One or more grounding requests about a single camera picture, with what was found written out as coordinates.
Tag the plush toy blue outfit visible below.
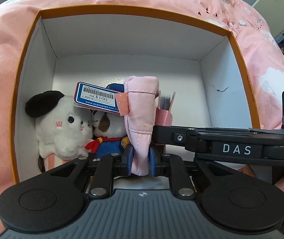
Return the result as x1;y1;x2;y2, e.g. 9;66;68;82
85;83;133;164

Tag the white dog plush black ear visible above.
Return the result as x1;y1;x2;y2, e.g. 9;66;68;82
25;91;94;173

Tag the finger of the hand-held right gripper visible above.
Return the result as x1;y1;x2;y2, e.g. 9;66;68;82
152;124;207;153

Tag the pink fabric pouch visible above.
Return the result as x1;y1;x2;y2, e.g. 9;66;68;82
114;76;174;177

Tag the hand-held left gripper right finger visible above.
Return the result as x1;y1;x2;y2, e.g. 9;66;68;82
147;146;233;198

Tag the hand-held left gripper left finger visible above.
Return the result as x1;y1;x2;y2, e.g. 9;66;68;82
45;147;134;198

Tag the white box with orange rim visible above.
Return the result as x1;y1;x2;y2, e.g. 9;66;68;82
12;5;261;183

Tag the blue white paper tag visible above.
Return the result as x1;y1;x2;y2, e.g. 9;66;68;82
73;81;122;116

